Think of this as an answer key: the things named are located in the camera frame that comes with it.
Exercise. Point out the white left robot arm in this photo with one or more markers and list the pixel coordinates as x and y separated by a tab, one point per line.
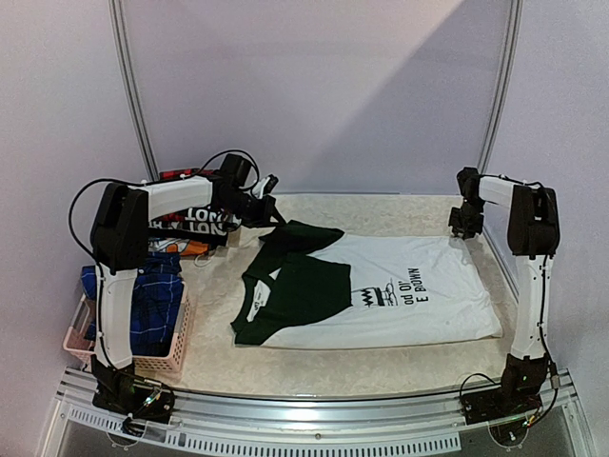
119	241

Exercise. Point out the orange white folded garment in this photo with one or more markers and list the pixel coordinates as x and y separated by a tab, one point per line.
183	247

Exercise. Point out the navy blue garment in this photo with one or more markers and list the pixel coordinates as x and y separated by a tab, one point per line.
156	301

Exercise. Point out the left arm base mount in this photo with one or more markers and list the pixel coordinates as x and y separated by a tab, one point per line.
135	397

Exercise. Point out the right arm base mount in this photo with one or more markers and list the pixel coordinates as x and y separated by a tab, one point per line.
508	423

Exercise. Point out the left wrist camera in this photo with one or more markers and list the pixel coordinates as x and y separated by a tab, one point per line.
243	172

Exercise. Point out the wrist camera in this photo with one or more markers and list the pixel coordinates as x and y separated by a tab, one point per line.
468	181
243	172

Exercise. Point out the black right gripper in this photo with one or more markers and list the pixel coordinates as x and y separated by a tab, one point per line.
464	222

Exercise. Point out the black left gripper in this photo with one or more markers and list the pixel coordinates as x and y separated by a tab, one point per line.
268	208

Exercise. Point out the left aluminium frame post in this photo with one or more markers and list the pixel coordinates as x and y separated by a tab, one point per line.
120	32

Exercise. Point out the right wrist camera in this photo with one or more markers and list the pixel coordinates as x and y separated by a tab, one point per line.
468	181

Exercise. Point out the aluminium frame post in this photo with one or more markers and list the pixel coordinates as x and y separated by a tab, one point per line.
507	55
120	32

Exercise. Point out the red black plaid shirt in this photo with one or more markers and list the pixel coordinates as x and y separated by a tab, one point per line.
192	211

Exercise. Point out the black white checkered folded shirt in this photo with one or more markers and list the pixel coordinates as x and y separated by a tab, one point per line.
200	233

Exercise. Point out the aluminium front rail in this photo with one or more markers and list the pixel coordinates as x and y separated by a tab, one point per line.
426	424

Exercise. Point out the dark green garment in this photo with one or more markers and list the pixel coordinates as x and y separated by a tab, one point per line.
292	238

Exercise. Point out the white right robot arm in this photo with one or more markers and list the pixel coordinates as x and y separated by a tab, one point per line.
533	237

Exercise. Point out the right aluminium frame post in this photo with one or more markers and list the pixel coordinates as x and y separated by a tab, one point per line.
507	55

